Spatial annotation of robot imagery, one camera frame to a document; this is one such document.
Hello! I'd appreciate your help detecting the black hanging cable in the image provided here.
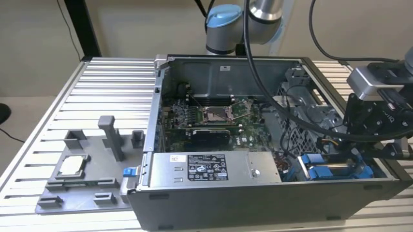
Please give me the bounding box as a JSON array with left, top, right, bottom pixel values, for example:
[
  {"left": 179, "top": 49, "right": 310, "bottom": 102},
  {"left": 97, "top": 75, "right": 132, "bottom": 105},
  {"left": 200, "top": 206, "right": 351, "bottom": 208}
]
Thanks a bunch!
[{"left": 192, "top": 0, "right": 216, "bottom": 19}]

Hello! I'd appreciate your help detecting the thin black wall cable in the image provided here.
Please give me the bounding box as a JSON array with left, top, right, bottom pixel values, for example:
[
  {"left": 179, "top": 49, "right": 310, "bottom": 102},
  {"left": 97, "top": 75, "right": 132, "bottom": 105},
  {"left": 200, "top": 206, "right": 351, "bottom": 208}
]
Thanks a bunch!
[{"left": 56, "top": 0, "right": 83, "bottom": 61}]

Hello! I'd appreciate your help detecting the thin metal locking lever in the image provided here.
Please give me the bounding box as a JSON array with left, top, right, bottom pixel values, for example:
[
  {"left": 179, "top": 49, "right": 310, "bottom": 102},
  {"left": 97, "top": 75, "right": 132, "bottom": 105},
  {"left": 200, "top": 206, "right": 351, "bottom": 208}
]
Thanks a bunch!
[{"left": 187, "top": 93, "right": 204, "bottom": 109}]

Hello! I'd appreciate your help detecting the CPU socket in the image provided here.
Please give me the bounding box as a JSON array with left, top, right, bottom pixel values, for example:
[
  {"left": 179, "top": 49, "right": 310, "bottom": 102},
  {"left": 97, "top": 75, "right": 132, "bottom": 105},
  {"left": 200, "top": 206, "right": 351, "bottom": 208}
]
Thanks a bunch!
[{"left": 201, "top": 106, "right": 234, "bottom": 124}]

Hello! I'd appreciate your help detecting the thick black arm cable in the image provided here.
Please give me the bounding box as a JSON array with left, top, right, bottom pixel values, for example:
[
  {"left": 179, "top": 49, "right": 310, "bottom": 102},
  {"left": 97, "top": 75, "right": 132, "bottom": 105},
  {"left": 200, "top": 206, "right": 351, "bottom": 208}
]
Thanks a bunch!
[{"left": 242, "top": 0, "right": 413, "bottom": 143}]

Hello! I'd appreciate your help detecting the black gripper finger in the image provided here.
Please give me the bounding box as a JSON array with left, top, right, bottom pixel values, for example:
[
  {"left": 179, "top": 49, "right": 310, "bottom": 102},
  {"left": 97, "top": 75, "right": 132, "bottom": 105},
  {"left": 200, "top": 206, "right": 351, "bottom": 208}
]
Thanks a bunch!
[
  {"left": 374, "top": 141, "right": 405, "bottom": 160},
  {"left": 338, "top": 92, "right": 385, "bottom": 160}
]

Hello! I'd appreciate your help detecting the thin black camera cable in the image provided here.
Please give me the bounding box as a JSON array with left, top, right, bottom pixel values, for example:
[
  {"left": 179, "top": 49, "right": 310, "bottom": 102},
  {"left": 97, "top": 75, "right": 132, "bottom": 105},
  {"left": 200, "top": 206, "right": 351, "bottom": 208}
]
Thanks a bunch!
[{"left": 308, "top": 0, "right": 402, "bottom": 62}]

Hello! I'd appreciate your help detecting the black RAM slot bank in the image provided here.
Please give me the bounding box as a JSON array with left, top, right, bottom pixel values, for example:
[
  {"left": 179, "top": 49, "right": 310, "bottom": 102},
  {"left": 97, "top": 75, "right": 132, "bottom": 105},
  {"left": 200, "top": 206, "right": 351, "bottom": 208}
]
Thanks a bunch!
[
  {"left": 187, "top": 95, "right": 235, "bottom": 107},
  {"left": 187, "top": 122, "right": 243, "bottom": 129}
]

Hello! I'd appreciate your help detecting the metal socket cover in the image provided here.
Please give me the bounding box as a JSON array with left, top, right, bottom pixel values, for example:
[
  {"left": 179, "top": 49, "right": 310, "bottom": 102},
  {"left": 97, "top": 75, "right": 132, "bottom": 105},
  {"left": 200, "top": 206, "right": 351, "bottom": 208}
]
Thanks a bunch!
[{"left": 230, "top": 100, "right": 255, "bottom": 119}]

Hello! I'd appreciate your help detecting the black vertical post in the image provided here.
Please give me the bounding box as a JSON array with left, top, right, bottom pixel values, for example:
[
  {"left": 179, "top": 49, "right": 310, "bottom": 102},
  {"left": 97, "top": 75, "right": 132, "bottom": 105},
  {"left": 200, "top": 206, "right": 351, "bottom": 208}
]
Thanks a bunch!
[{"left": 62, "top": 0, "right": 103, "bottom": 58}]

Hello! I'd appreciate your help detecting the black wire with yellow strand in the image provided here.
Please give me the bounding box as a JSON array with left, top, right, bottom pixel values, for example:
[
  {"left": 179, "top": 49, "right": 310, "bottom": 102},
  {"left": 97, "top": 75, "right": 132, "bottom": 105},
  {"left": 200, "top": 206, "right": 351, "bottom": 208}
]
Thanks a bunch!
[{"left": 315, "top": 136, "right": 342, "bottom": 155}]

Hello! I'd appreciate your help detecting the green RAM stick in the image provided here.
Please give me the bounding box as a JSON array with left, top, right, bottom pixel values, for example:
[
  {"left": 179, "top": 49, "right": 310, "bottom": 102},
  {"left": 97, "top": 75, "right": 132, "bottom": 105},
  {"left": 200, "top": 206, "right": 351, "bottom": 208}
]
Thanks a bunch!
[{"left": 62, "top": 182, "right": 99, "bottom": 188}]

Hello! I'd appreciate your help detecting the black floor cable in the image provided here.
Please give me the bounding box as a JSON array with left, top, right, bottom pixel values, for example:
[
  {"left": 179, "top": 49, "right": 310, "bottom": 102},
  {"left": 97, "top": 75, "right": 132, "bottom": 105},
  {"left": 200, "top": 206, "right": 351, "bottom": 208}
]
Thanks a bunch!
[{"left": 0, "top": 127, "right": 25, "bottom": 144}]

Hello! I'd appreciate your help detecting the grey parts rack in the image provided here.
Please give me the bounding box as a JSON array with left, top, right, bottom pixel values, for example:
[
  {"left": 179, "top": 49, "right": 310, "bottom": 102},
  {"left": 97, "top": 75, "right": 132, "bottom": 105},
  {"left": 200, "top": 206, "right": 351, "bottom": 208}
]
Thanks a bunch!
[{"left": 34, "top": 115, "right": 145, "bottom": 215}]

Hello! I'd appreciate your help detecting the green motherboard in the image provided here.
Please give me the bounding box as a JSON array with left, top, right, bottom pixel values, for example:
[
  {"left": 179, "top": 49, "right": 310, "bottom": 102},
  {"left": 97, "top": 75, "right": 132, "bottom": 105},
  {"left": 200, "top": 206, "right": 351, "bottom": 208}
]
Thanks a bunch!
[{"left": 159, "top": 96, "right": 286, "bottom": 155}]

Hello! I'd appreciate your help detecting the silver CPU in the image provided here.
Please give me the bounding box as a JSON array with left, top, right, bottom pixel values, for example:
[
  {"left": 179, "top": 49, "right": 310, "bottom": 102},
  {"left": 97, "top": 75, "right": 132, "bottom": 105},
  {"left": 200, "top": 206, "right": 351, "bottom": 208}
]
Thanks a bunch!
[{"left": 57, "top": 156, "right": 88, "bottom": 176}]

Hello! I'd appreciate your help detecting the blue disk carrier tab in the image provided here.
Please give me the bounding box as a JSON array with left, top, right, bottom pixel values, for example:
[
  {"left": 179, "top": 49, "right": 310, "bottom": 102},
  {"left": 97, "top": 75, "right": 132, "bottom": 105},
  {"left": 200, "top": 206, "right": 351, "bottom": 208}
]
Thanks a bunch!
[{"left": 307, "top": 167, "right": 334, "bottom": 181}]

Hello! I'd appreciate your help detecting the black round stand foot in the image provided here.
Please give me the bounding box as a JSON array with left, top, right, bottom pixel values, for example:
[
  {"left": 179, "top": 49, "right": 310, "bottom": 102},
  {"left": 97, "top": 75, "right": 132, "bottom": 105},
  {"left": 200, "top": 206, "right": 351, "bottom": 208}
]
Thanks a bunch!
[{"left": 0, "top": 103, "right": 12, "bottom": 124}]

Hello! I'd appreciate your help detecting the black graphics card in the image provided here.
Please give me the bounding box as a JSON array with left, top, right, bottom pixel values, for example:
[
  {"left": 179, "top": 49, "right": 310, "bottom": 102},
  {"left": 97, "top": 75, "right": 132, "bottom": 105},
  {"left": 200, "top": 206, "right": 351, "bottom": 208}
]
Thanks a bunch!
[{"left": 188, "top": 129, "right": 232, "bottom": 147}]

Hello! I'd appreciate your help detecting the grey open PC case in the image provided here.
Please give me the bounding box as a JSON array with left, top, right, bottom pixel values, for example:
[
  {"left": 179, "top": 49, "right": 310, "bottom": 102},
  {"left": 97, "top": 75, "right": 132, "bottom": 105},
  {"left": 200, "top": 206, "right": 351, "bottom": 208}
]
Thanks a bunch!
[{"left": 127, "top": 54, "right": 413, "bottom": 231}]

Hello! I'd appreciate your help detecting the silver power supply unit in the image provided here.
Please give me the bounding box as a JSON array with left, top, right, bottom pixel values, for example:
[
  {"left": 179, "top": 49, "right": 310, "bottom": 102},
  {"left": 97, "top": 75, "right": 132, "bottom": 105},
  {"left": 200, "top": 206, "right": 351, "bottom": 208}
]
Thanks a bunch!
[{"left": 148, "top": 151, "right": 282, "bottom": 188}]

